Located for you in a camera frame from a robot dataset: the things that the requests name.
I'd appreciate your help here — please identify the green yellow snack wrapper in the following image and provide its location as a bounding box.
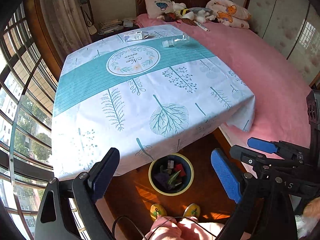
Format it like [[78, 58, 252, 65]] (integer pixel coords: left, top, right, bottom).
[[167, 171, 182, 189]]

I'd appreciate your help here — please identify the person's right hand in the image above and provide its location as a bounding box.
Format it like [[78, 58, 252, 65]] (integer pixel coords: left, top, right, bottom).
[[303, 197, 320, 219]]

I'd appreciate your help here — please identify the yellow slipper right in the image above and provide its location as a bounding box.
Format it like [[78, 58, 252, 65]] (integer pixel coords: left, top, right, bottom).
[[183, 203, 201, 218]]

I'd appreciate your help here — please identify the yellow slipper left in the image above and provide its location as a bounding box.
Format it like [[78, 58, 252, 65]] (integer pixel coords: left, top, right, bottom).
[[150, 204, 167, 221]]

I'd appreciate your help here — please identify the pink bed sheet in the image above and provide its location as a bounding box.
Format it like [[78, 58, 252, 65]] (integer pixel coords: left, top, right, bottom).
[[134, 13, 313, 160]]

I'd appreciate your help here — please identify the leaf-patterned white teal tablecloth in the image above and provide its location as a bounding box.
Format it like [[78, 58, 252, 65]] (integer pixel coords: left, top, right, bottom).
[[51, 24, 255, 179]]

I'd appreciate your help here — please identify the purple plastic bag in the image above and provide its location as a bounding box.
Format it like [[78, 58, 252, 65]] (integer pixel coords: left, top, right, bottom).
[[153, 173, 170, 187]]

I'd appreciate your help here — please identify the white red tube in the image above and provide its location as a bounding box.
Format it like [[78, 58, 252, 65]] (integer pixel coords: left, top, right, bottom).
[[194, 21, 209, 32]]

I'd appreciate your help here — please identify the barred window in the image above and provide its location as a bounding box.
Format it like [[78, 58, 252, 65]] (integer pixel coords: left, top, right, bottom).
[[0, 2, 91, 240]]

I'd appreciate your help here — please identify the beige lace curtain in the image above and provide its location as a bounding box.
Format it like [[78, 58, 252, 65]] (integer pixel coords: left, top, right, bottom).
[[40, 0, 92, 61]]

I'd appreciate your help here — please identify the folded bear-print blanket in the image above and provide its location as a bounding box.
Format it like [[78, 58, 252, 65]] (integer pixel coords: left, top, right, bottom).
[[206, 0, 252, 29]]

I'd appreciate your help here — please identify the stack of papers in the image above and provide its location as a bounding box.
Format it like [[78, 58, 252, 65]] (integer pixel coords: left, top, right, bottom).
[[98, 19, 124, 35]]

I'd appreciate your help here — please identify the yellow slipper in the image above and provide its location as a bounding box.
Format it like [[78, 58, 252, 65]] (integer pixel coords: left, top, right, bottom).
[[183, 203, 201, 218], [150, 204, 167, 221]]

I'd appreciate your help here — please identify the yellow-rimmed blue trash bin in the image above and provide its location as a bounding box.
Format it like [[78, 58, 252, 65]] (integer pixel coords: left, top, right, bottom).
[[148, 153, 194, 196]]

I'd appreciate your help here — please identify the tissue box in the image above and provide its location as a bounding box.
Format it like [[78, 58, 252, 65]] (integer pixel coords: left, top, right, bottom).
[[122, 18, 135, 28]]

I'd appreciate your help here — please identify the brown plush toy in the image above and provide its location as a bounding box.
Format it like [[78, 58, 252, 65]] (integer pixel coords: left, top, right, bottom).
[[157, 12, 197, 26]]

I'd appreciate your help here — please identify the white plush toy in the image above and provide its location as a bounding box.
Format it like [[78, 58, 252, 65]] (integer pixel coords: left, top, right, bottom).
[[172, 2, 216, 24]]

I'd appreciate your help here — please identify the clear plastic bottle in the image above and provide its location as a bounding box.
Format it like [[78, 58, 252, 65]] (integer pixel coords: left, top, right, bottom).
[[162, 35, 190, 48]]

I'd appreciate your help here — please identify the white pillow with blue print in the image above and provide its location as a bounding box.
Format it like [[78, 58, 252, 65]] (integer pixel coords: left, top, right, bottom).
[[144, 0, 174, 19]]

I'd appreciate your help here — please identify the white grey carton box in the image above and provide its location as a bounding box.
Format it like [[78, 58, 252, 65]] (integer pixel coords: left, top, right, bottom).
[[124, 31, 149, 42]]

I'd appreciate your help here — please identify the bee plush toy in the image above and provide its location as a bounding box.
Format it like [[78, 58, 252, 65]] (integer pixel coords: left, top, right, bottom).
[[179, 8, 195, 21]]

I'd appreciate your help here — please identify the hanging bag on hook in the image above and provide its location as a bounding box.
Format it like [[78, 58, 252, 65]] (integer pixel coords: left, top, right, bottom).
[[78, 0, 97, 36]]

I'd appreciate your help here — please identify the pink trousers leg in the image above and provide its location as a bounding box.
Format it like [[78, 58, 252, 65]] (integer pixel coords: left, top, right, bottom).
[[145, 216, 224, 239]]

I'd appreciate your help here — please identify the black Talopn card box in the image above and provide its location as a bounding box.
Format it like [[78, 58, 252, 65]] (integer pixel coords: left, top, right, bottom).
[[160, 165, 172, 174]]

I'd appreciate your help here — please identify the red gold paper box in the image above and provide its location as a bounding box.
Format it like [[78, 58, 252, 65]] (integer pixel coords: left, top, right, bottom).
[[174, 164, 186, 177]]

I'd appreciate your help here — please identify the white wardrobe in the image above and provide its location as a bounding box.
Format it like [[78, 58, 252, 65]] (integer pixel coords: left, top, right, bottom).
[[248, 0, 319, 85]]

